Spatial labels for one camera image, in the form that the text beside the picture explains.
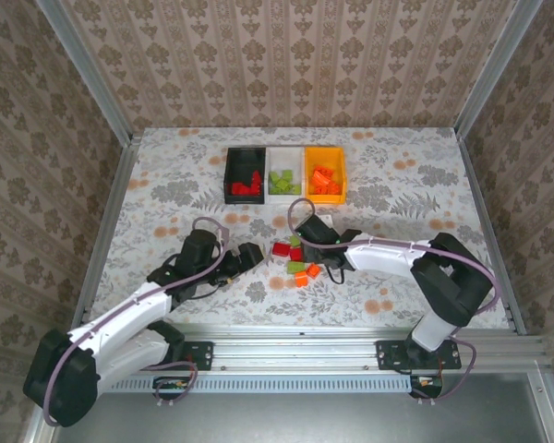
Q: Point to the orange lego brick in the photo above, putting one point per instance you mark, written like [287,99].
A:
[316,182]
[323,172]
[301,278]
[321,190]
[332,187]
[312,270]

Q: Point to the wide aluminium mounting rail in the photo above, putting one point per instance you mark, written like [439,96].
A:
[295,350]

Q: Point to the aluminium table side rail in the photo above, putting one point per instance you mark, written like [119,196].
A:
[485,217]
[120,194]

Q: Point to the floral patterned table cover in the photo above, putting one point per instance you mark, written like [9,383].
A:
[304,300]

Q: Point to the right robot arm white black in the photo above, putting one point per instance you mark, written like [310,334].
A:
[378,258]

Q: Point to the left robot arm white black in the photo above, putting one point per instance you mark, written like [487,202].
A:
[120,314]

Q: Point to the black plastic bin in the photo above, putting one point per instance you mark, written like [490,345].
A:
[244,159]

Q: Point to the orange plastic bin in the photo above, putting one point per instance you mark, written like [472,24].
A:
[325,157]

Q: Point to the aluminium frame post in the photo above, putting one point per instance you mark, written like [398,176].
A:
[498,64]
[83,64]

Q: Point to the grey metal panel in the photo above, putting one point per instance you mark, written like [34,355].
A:
[281,420]

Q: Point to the white plastic bin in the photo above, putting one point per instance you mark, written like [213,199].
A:
[284,159]

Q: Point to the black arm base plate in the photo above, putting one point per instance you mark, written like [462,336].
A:
[388,355]
[203,355]

